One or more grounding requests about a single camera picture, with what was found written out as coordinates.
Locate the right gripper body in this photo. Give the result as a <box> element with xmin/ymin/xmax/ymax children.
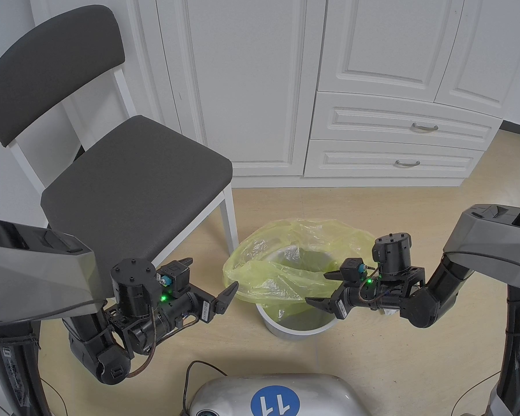
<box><xmin>333</xmin><ymin>281</ymin><xmax>383</xmax><ymax>320</ymax></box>

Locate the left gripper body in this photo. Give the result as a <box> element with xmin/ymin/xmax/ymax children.
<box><xmin>132</xmin><ymin>284</ymin><xmax>221</xmax><ymax>348</ymax></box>

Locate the yellow plastic bag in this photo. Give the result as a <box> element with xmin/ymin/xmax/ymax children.
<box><xmin>222</xmin><ymin>217</ymin><xmax>377</xmax><ymax>333</ymax></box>

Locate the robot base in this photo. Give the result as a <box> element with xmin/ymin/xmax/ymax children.
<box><xmin>190</xmin><ymin>373</ymin><xmax>367</xmax><ymax>416</ymax></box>

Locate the pale grey trash bin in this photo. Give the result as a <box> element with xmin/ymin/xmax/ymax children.
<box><xmin>253</xmin><ymin>244</ymin><xmax>336</xmax><ymax>342</ymax></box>

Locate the dark grey white-framed chair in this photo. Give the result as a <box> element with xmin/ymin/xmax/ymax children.
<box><xmin>0</xmin><ymin>5</ymin><xmax>242</xmax><ymax>296</ymax></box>

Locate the white wardrobe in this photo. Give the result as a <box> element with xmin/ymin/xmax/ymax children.
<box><xmin>26</xmin><ymin>0</ymin><xmax>520</xmax><ymax>190</ymax></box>

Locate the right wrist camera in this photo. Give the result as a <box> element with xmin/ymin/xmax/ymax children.
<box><xmin>339</xmin><ymin>257</ymin><xmax>368</xmax><ymax>286</ymax></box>

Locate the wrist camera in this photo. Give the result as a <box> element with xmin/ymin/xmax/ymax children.
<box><xmin>157</xmin><ymin>262</ymin><xmax>191</xmax><ymax>297</ymax></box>
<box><xmin>339</xmin><ymin>257</ymin><xmax>368</xmax><ymax>286</ymax></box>

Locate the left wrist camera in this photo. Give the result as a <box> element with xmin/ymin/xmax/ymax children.
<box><xmin>157</xmin><ymin>262</ymin><xmax>191</xmax><ymax>297</ymax></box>

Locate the black cable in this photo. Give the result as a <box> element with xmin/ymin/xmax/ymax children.
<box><xmin>454</xmin><ymin>371</ymin><xmax>503</xmax><ymax>416</ymax></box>
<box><xmin>183</xmin><ymin>361</ymin><xmax>228</xmax><ymax>413</ymax></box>

